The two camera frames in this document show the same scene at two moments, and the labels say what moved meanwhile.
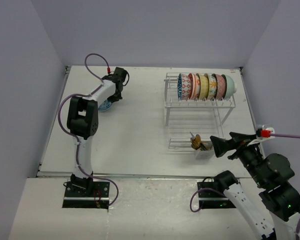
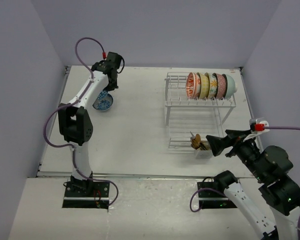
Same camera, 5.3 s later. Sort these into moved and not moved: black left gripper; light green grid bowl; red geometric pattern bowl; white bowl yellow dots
Moved: black left gripper
Not moved: white bowl yellow dots; red geometric pattern bowl; light green grid bowl
